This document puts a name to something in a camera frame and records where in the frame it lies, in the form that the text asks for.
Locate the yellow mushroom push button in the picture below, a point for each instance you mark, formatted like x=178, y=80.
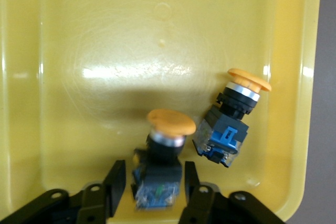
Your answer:
x=165, y=166
x=225, y=129

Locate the yellow plastic tray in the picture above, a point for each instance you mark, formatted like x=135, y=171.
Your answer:
x=131, y=51

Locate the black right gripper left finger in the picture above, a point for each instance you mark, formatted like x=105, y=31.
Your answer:
x=92, y=203

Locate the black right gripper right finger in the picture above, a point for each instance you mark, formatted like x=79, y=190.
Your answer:
x=202, y=203

